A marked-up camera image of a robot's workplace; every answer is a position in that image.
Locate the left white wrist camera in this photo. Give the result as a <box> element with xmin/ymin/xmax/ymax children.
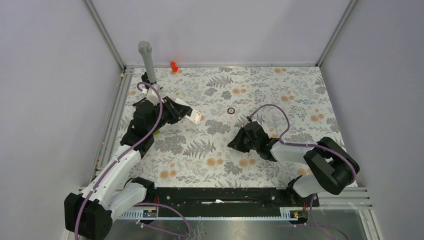
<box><xmin>146</xmin><ymin>87</ymin><xmax>161</xmax><ymax>106</ymax></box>

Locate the grey microphone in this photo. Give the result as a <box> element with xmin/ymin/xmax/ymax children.
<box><xmin>138</xmin><ymin>40</ymin><xmax>157</xmax><ymax>84</ymax></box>

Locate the black microphone stand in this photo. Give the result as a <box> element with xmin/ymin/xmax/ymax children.
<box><xmin>138</xmin><ymin>72</ymin><xmax>157</xmax><ymax>93</ymax></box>

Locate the red plastic block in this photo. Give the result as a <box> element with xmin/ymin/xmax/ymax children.
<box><xmin>170</xmin><ymin>61</ymin><xmax>179</xmax><ymax>72</ymax></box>

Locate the floral table mat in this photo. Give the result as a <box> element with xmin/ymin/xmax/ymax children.
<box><xmin>109</xmin><ymin>66</ymin><xmax>345</xmax><ymax>190</ymax></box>

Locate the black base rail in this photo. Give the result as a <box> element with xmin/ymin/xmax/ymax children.
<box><xmin>143</xmin><ymin>187</ymin><xmax>311</xmax><ymax>218</ymax></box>

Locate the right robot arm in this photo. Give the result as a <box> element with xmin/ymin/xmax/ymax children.
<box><xmin>227</xmin><ymin>121</ymin><xmax>360</xmax><ymax>206</ymax></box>

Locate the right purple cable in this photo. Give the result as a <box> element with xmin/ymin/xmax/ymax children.
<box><xmin>248</xmin><ymin>104</ymin><xmax>359</xmax><ymax>186</ymax></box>

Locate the white red remote control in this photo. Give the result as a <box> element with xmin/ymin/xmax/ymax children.
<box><xmin>175</xmin><ymin>98</ymin><xmax>202</xmax><ymax>125</ymax></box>

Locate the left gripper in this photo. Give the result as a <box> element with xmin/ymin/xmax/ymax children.
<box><xmin>148</xmin><ymin>96</ymin><xmax>191</xmax><ymax>134</ymax></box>

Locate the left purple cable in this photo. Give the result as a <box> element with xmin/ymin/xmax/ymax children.
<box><xmin>73</xmin><ymin>82</ymin><xmax>164</xmax><ymax>240</ymax></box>

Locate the purple cable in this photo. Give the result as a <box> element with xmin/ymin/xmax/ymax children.
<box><xmin>248</xmin><ymin>104</ymin><xmax>359</xmax><ymax>186</ymax></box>
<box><xmin>73</xmin><ymin>82</ymin><xmax>164</xmax><ymax>240</ymax></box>

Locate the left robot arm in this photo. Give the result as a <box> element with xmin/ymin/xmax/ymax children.
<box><xmin>64</xmin><ymin>96</ymin><xmax>194</xmax><ymax>240</ymax></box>

